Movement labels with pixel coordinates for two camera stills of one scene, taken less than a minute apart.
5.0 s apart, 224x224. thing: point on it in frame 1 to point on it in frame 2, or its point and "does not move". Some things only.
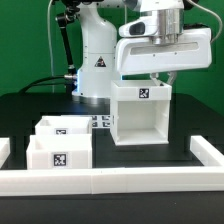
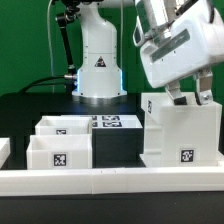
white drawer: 60,151 does not move
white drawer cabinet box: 139,112 to 181,135
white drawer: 64,125 does not move
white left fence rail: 5,150 does not move
